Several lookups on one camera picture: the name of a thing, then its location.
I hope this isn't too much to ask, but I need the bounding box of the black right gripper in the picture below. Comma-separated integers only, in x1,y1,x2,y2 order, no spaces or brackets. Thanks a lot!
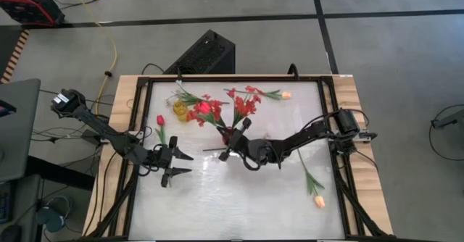
218,117,255,162

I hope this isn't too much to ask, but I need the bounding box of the peach artificial tulip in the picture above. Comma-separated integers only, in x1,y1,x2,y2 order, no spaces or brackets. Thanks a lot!
223,88,293,101
297,148,326,209

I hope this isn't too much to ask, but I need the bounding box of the grey floor stand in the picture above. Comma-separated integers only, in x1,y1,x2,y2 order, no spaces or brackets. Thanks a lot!
431,108,464,130

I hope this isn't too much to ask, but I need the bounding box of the red artificial flower bunch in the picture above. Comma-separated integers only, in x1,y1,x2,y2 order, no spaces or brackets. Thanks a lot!
226,85,262,129
186,93,228,130

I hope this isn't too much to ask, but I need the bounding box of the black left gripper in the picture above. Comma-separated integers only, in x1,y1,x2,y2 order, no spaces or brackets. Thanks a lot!
151,135,195,188

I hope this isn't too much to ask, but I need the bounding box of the red tool case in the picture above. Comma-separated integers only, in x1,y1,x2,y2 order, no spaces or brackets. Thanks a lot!
0,0,66,28

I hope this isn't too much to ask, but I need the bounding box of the red glass vase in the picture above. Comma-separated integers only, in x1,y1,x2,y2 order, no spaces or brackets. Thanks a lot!
220,125,235,146

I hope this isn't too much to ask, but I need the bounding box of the yellow power cable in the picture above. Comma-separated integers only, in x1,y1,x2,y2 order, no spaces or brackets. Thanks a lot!
63,0,119,116

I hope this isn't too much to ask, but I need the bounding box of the yellow glass vase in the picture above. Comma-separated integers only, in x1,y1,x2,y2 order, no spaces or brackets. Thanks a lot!
172,99,191,123

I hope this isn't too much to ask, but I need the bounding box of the grey desk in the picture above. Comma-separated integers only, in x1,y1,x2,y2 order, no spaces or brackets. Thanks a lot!
0,78,41,183

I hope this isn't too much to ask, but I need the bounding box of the black computer tower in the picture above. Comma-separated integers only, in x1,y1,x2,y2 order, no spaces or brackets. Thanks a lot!
162,29,236,75

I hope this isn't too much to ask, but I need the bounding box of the teal round stool base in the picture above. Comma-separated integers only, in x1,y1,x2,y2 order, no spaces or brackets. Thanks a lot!
35,194,73,234

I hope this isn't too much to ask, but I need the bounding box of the black floor cable loop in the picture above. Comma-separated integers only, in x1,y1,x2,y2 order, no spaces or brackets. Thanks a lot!
431,104,464,163

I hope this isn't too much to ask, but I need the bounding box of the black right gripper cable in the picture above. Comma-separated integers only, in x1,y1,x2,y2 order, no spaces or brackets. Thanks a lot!
237,151,264,172

